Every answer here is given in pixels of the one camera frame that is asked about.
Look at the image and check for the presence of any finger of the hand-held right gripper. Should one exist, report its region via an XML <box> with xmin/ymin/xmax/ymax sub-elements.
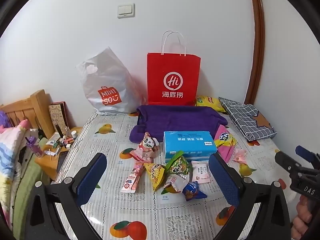
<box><xmin>274</xmin><ymin>151</ymin><xmax>303</xmax><ymax>174</ymax></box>
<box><xmin>295</xmin><ymin>145</ymin><xmax>320</xmax><ymax>164</ymax></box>

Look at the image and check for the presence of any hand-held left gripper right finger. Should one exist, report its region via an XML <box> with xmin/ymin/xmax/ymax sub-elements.
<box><xmin>209</xmin><ymin>152</ymin><xmax>292</xmax><ymax>240</ymax></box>

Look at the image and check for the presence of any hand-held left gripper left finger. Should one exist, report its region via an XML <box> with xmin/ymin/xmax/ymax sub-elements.
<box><xmin>25</xmin><ymin>152</ymin><xmax>110</xmax><ymax>240</ymax></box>

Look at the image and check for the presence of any pink white packet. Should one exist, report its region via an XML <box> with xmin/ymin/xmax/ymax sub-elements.
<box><xmin>191</xmin><ymin>160</ymin><xmax>211</xmax><ymax>184</ymax></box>

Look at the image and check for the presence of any blue cookie packet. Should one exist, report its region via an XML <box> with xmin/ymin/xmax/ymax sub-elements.
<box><xmin>182</xmin><ymin>181</ymin><xmax>207</xmax><ymax>202</ymax></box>

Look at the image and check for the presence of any long pink strip packet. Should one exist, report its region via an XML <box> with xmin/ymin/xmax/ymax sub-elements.
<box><xmin>119</xmin><ymin>161</ymin><xmax>145</xmax><ymax>193</ymax></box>

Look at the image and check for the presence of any pink yellow snack packet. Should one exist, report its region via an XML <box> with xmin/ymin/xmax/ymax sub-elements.
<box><xmin>214</xmin><ymin>125</ymin><xmax>237</xmax><ymax>163</ymax></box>

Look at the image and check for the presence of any green triangular snack packet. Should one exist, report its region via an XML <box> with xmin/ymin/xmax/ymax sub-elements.
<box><xmin>166</xmin><ymin>151</ymin><xmax>192</xmax><ymax>179</ymax></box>

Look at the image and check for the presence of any clear red white packet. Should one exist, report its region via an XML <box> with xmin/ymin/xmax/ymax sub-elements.
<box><xmin>163</xmin><ymin>174</ymin><xmax>190</xmax><ymax>194</ymax></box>

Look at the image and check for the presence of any blue tissue pack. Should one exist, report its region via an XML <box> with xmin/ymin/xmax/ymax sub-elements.
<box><xmin>163</xmin><ymin>131</ymin><xmax>217</xmax><ymax>164</ymax></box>

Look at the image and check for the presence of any yellow triangular snack packet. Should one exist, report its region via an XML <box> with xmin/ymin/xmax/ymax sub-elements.
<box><xmin>143</xmin><ymin>163</ymin><xmax>166</xmax><ymax>192</ymax></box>

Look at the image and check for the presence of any panda print snack packet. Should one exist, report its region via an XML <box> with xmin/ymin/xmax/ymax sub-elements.
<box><xmin>129</xmin><ymin>132</ymin><xmax>160</xmax><ymax>161</ymax></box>

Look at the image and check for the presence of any person's right hand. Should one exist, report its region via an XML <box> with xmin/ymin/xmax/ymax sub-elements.
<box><xmin>291</xmin><ymin>194</ymin><xmax>320</xmax><ymax>240</ymax></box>

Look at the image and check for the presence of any dark phone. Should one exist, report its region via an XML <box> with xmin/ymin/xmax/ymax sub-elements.
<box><xmin>57</xmin><ymin>151</ymin><xmax>69</xmax><ymax>173</ymax></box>

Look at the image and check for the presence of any wooden bedside table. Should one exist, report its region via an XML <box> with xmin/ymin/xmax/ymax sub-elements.
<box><xmin>34</xmin><ymin>127</ymin><xmax>83</xmax><ymax>180</ymax></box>

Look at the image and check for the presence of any cluster of small cosmetics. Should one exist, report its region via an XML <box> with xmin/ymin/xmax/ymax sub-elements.
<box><xmin>45</xmin><ymin>127</ymin><xmax>79</xmax><ymax>155</ymax></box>

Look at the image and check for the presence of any fruit print bed sheet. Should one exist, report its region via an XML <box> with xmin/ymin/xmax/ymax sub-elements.
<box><xmin>54</xmin><ymin>110</ymin><xmax>300</xmax><ymax>240</ymax></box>

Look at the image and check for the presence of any grey checked folded cloth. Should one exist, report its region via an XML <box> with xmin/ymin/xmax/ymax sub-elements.
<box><xmin>219</xmin><ymin>97</ymin><xmax>277</xmax><ymax>141</ymax></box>

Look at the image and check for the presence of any purple cup with straw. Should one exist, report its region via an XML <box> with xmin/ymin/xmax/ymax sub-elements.
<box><xmin>25</xmin><ymin>136</ymin><xmax>43</xmax><ymax>157</ymax></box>

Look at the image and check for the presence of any green quilt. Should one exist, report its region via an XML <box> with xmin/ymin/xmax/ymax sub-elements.
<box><xmin>12</xmin><ymin>137</ymin><xmax>50</xmax><ymax>230</ymax></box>

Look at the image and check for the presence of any small framed box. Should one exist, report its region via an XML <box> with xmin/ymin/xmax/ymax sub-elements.
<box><xmin>48</xmin><ymin>102</ymin><xmax>68</xmax><ymax>135</ymax></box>

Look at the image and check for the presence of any yellow chips bag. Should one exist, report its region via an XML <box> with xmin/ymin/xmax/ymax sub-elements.
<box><xmin>195</xmin><ymin>95</ymin><xmax>227</xmax><ymax>113</ymax></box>

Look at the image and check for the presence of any purple towel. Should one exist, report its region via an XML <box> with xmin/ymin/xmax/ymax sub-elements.
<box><xmin>129</xmin><ymin>105</ymin><xmax>228</xmax><ymax>145</ymax></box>

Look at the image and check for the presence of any colourful unicorn pillow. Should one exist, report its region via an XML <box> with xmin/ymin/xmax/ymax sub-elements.
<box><xmin>0</xmin><ymin>119</ymin><xmax>30</xmax><ymax>230</ymax></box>

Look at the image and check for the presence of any wooden chair back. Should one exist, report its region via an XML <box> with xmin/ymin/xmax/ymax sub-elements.
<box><xmin>0</xmin><ymin>89</ymin><xmax>55</xmax><ymax>139</ymax></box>

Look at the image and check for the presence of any white plastic bag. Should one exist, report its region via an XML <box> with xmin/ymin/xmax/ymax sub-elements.
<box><xmin>76</xmin><ymin>47</ymin><xmax>144</xmax><ymax>116</ymax></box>

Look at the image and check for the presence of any purple plush toy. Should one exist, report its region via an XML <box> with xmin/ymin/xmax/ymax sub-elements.
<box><xmin>0</xmin><ymin>110</ymin><xmax>12</xmax><ymax>128</ymax></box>

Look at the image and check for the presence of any red paper bag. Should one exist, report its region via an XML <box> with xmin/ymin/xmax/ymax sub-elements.
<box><xmin>146</xmin><ymin>31</ymin><xmax>201</xmax><ymax>106</ymax></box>

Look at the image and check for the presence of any brown wooden door frame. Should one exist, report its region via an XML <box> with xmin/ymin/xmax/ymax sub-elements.
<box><xmin>246</xmin><ymin>0</ymin><xmax>265</xmax><ymax>105</ymax></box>

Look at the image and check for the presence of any white light switch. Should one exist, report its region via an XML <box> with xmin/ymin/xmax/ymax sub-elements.
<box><xmin>117</xmin><ymin>3</ymin><xmax>135</xmax><ymax>19</ymax></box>

